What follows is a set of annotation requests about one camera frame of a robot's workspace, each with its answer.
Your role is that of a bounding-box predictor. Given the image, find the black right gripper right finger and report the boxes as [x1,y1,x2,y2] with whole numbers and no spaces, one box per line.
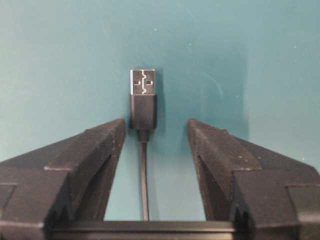
[187,118,320,240]

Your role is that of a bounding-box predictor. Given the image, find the black male USB cable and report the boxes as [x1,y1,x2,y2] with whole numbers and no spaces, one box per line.
[128,67,159,222]

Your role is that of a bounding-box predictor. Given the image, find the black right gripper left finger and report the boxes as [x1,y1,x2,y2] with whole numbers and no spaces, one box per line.
[0,118,126,240]

